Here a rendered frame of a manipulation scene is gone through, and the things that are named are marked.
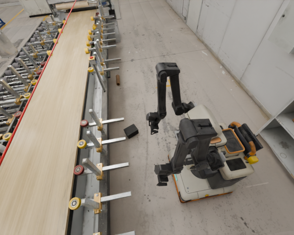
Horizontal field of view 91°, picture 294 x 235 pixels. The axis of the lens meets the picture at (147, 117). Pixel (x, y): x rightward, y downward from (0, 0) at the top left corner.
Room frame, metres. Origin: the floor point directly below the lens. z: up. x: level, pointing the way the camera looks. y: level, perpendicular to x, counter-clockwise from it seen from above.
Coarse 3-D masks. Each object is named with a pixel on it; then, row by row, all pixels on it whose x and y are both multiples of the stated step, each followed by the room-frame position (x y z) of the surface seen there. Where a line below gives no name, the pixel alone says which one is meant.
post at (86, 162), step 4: (84, 160) 0.41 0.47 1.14; (88, 160) 0.42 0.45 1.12; (84, 164) 0.40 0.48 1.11; (88, 164) 0.40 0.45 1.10; (92, 164) 0.42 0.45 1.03; (88, 168) 0.40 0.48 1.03; (92, 168) 0.40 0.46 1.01; (96, 168) 0.42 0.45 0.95; (92, 172) 0.40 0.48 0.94; (96, 172) 0.40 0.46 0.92; (100, 172) 0.42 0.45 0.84; (104, 176) 0.42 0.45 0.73
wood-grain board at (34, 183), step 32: (64, 32) 3.40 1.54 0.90; (64, 64) 2.13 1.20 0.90; (32, 96) 1.46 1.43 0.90; (64, 96) 1.39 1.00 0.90; (32, 128) 0.94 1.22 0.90; (64, 128) 0.89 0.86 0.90; (32, 160) 0.57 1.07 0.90; (64, 160) 0.54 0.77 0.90; (0, 192) 0.33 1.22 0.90; (32, 192) 0.30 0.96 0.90; (64, 192) 0.28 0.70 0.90; (0, 224) 0.11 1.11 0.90; (32, 224) 0.09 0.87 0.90; (64, 224) 0.07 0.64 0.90
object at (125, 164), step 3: (114, 165) 0.48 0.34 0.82; (117, 165) 0.48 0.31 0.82; (120, 165) 0.47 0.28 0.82; (123, 165) 0.47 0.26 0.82; (126, 165) 0.47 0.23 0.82; (102, 168) 0.46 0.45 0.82; (105, 168) 0.46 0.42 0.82; (108, 168) 0.45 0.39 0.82; (111, 168) 0.45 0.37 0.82; (114, 168) 0.45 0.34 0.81; (117, 168) 0.45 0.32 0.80; (84, 171) 0.45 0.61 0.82; (87, 171) 0.45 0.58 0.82; (90, 171) 0.45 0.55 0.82; (81, 174) 0.43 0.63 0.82; (84, 174) 0.43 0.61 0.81
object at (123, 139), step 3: (117, 138) 0.73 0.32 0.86; (120, 138) 0.73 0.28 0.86; (123, 138) 0.72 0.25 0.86; (102, 141) 0.72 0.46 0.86; (105, 141) 0.71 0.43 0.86; (108, 141) 0.71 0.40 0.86; (111, 141) 0.71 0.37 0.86; (114, 141) 0.70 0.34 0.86; (117, 141) 0.71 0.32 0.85; (120, 141) 0.71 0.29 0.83; (87, 144) 0.70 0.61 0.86; (90, 144) 0.70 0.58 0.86; (93, 144) 0.70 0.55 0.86; (102, 144) 0.69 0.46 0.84; (105, 144) 0.69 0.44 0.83; (84, 147) 0.67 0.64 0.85; (87, 147) 0.68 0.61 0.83
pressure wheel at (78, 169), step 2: (76, 166) 0.47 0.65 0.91; (78, 166) 0.47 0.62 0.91; (80, 166) 0.46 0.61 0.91; (82, 166) 0.46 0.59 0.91; (74, 168) 0.45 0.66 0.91; (76, 168) 0.45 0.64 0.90; (78, 168) 0.45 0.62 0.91; (80, 168) 0.45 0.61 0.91; (82, 168) 0.45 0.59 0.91; (74, 170) 0.44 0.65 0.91; (76, 170) 0.44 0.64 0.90; (78, 170) 0.43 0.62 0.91; (80, 170) 0.43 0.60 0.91; (82, 170) 0.43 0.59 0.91; (74, 172) 0.42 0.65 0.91; (76, 172) 0.42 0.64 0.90; (78, 172) 0.42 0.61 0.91; (80, 172) 0.42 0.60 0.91; (82, 172) 0.42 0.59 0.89; (76, 174) 0.40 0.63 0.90; (78, 174) 0.40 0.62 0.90; (80, 174) 0.41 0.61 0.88
